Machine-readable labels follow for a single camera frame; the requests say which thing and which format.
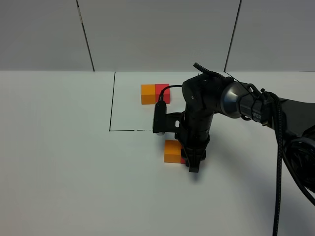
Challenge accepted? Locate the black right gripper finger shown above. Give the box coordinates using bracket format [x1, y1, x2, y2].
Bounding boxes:
[182, 147, 206, 173]

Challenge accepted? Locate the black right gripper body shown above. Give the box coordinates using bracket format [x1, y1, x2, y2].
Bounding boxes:
[166, 108, 213, 160]

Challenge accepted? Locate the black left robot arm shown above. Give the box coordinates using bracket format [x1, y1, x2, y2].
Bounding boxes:
[284, 130, 315, 204]

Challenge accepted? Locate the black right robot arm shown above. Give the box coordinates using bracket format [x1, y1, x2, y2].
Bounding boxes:
[153, 72, 315, 174]

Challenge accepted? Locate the red template cube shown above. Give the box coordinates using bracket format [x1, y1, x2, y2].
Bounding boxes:
[155, 84, 170, 104]

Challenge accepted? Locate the orange template cube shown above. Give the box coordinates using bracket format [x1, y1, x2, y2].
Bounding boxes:
[141, 84, 156, 105]

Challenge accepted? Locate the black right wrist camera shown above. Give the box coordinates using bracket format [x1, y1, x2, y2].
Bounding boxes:
[153, 100, 167, 136]

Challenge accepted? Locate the black right camera cable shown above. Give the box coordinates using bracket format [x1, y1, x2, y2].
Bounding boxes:
[157, 85, 183, 103]

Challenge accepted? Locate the braided black arm cable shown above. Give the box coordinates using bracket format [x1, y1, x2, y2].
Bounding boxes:
[260, 88, 287, 236]

